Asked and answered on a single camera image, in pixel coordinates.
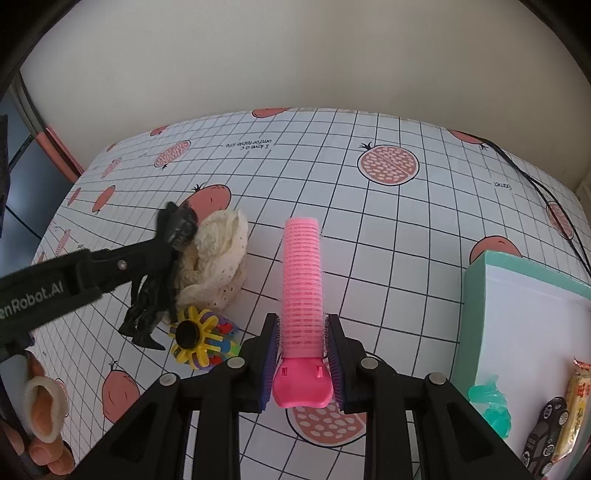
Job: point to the black toy car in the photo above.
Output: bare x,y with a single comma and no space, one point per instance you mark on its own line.
547,434

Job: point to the pink hair roller clip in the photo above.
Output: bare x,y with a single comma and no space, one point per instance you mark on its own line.
302,286

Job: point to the teal-edged white tray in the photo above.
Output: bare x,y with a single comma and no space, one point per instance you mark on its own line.
521,332

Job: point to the yellow flower claw clip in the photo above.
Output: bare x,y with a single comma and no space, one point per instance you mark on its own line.
191,334

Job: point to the yellow snack packet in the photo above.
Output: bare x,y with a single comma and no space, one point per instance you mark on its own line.
577,406

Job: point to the dark cabinet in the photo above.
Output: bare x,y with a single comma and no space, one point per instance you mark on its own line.
27,184

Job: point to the person's left hand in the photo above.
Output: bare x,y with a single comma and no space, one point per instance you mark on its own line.
41,454

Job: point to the teal hair claw clip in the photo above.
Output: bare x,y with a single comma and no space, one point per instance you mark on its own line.
494,406

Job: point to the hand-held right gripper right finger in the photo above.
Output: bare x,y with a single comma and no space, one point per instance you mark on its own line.
334,364

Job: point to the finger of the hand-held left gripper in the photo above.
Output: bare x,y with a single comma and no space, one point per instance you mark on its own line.
138,261

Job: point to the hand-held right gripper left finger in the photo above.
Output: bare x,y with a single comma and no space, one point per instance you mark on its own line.
268,369

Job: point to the pink padded rail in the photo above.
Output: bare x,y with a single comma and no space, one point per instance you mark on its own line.
57,150

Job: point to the cream lace scrunchie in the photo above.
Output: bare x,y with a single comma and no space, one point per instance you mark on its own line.
217,258

